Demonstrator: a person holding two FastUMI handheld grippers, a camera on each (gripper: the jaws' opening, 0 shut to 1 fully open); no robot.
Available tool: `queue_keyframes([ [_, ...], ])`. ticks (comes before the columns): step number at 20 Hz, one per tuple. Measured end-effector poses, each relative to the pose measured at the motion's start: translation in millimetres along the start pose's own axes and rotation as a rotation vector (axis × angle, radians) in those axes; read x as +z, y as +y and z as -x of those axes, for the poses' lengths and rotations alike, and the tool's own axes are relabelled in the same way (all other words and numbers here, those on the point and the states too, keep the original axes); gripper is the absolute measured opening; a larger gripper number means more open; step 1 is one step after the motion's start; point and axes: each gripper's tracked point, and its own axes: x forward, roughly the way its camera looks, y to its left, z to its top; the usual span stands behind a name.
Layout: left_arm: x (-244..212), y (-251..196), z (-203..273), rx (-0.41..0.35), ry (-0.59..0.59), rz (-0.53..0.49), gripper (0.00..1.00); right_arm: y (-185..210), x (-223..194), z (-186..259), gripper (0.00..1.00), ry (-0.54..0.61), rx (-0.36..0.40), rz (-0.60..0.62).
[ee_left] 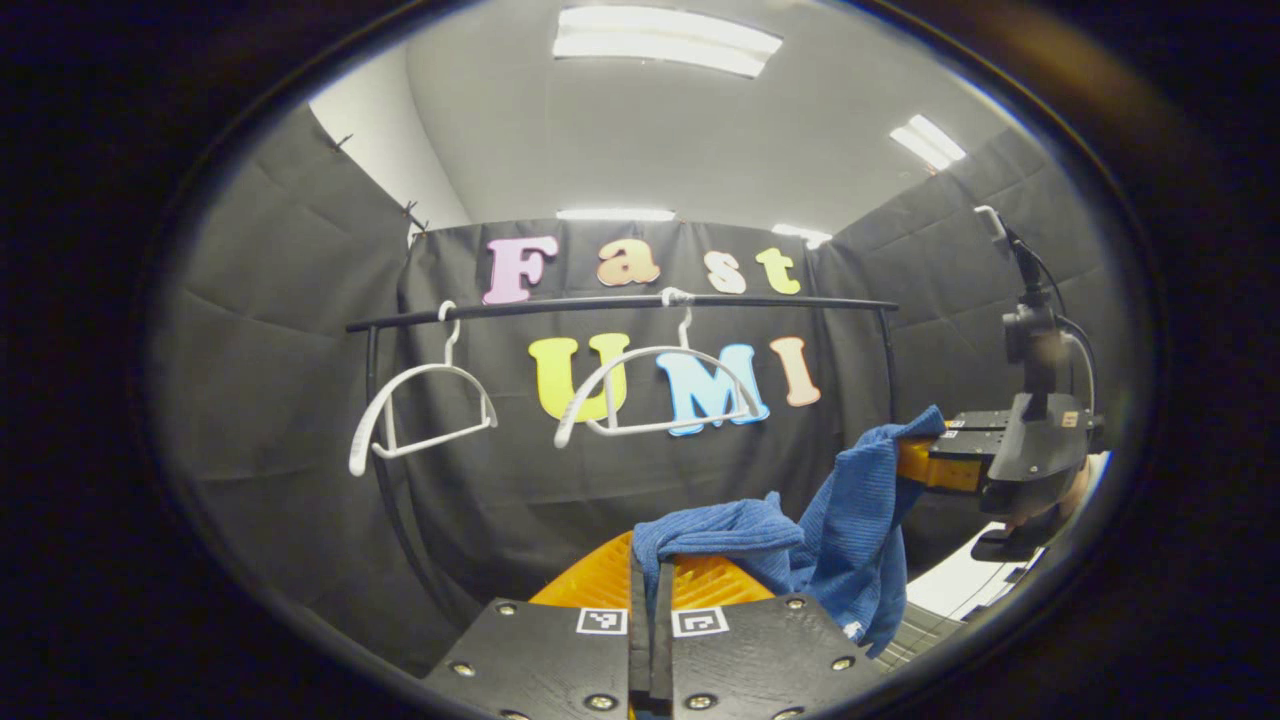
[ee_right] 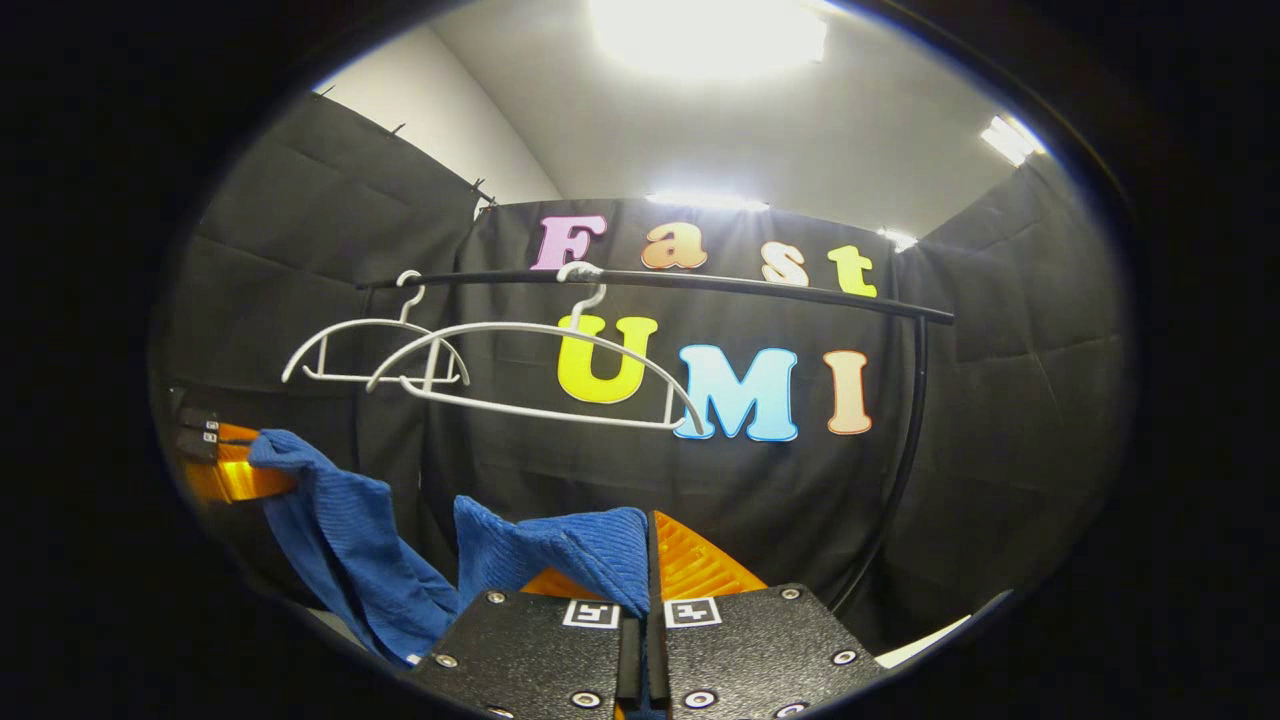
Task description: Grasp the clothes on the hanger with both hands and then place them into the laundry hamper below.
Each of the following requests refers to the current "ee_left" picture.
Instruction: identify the white plastic hanger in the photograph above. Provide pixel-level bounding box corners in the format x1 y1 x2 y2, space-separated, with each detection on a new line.
553 287 763 449
348 300 499 478

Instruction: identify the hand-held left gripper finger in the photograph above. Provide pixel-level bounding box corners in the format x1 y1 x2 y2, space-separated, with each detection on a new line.
655 555 886 720
420 530 651 720

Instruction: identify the black clothes rack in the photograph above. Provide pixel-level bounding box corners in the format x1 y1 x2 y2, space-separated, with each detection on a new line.
345 293 901 601

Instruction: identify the black backdrop cloth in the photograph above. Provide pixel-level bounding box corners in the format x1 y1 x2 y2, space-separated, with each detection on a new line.
150 105 1131 671

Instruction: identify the large ceiling light panel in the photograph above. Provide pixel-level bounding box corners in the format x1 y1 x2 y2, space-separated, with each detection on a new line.
553 7 783 79

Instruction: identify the blue corduroy jacket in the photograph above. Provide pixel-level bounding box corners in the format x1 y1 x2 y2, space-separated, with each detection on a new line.
632 405 946 659

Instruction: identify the white platform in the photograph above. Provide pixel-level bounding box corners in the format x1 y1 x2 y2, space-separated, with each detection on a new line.
905 520 1046 621

